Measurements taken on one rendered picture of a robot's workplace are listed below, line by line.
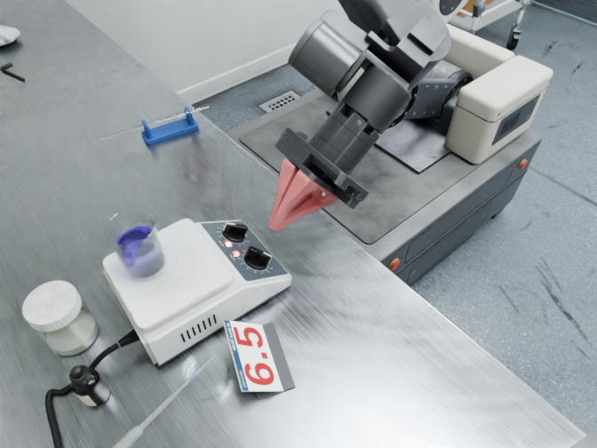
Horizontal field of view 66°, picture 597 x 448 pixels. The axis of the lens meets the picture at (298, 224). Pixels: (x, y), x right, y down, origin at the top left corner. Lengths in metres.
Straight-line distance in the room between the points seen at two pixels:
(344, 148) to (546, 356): 1.21
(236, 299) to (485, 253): 1.29
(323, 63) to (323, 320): 0.32
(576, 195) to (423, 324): 1.55
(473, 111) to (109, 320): 1.08
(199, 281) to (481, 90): 1.04
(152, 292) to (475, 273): 1.29
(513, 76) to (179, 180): 1.03
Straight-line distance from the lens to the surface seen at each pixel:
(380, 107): 0.49
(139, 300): 0.55
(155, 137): 0.88
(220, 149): 0.85
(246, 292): 0.57
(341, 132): 0.48
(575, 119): 2.53
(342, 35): 0.52
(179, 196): 0.77
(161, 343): 0.56
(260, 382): 0.55
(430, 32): 0.52
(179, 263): 0.57
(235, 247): 0.61
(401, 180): 1.37
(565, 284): 1.78
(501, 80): 1.47
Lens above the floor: 1.28
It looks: 49 degrees down
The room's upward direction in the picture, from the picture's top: straight up
